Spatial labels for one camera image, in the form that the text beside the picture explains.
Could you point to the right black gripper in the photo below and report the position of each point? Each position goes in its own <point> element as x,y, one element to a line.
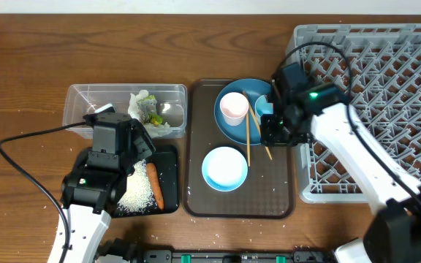
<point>268,136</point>

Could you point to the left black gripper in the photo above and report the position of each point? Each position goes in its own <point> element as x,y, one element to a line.
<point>140,136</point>

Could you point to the light blue cup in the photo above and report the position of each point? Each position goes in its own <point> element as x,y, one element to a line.
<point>262,107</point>

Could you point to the wooden chopstick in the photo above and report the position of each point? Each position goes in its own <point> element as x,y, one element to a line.
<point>257,125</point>
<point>248,140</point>

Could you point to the orange carrot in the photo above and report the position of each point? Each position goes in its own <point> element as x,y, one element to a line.
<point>155,186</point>

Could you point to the white paper napkin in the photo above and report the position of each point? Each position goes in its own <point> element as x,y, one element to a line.
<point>135,113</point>

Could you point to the green and silver wrapper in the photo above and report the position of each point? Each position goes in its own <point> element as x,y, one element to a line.
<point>149,111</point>

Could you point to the pink cup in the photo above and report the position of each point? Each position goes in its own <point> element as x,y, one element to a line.
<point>234,107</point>

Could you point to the white rice pile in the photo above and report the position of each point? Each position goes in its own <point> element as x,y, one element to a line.
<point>139,194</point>

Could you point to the light blue bowl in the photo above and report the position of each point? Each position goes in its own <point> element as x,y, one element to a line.
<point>224,169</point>

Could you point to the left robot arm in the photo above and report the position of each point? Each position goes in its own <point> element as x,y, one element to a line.
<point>97,182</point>

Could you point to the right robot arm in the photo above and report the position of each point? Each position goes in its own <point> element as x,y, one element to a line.
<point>303,111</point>

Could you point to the grey dishwasher rack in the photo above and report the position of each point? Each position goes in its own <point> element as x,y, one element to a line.
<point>382,65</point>

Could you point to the black tray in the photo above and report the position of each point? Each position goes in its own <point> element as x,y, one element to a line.
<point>165,161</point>

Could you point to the dark blue plate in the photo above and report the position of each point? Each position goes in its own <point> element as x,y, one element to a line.
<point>254,88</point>

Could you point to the brown serving tray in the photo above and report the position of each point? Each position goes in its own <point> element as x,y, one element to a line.
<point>269,192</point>

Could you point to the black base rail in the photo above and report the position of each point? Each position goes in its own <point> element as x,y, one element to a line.
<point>120,251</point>

